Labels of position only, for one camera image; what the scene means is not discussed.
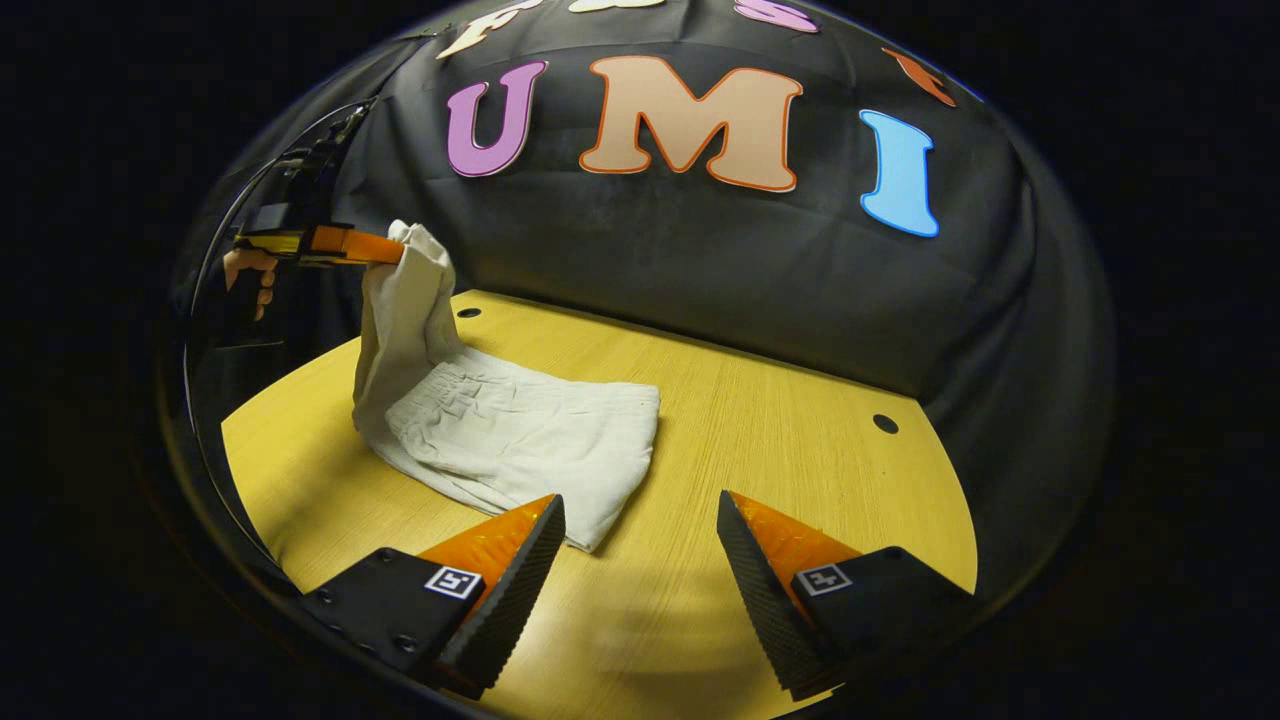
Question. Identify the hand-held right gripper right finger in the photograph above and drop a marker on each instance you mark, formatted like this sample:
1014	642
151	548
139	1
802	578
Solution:
770	610

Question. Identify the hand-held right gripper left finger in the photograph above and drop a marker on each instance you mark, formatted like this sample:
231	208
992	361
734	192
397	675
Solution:
510	610

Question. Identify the white jeans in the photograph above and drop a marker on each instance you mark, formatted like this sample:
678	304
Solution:
520	430

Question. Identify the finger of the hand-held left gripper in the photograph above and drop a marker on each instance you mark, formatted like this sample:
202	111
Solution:
350	245

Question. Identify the black backdrop cloth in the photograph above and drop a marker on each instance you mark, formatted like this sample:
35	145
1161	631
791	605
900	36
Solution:
700	270

